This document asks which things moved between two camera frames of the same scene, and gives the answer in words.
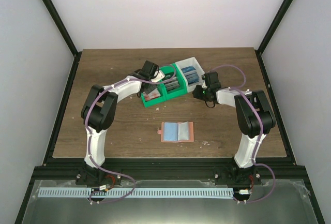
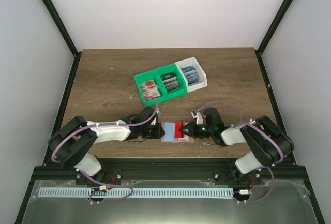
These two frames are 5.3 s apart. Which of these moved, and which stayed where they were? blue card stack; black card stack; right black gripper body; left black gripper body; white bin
Moved: left black gripper body; right black gripper body
Stayed: blue card stack; black card stack; white bin
